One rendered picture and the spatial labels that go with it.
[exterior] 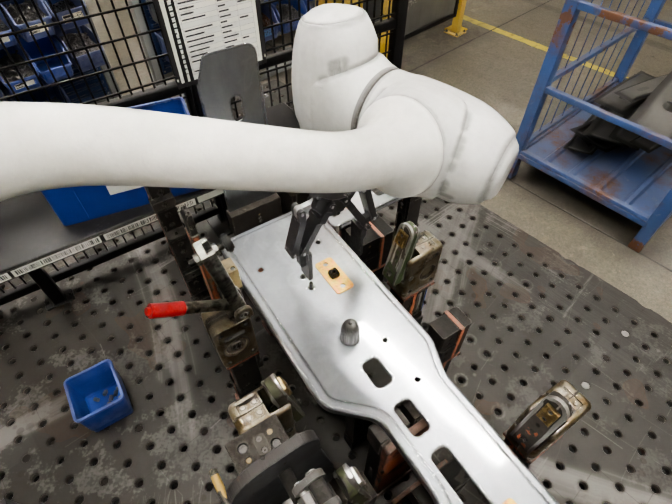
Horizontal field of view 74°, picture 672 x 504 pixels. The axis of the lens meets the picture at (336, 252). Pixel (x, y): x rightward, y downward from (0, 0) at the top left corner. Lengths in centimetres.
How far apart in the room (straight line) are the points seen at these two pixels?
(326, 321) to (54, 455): 65
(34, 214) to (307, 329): 62
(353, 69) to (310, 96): 6
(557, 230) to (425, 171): 215
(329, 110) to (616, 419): 93
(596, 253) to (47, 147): 240
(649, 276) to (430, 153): 219
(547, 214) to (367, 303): 192
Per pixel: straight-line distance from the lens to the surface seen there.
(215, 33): 112
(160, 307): 69
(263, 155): 37
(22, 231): 108
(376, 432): 73
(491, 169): 46
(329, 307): 81
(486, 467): 73
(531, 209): 263
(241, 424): 66
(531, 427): 74
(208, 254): 63
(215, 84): 83
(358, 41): 53
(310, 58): 53
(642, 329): 137
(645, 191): 276
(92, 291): 136
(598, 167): 279
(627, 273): 253
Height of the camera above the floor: 168
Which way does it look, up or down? 50 degrees down
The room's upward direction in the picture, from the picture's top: straight up
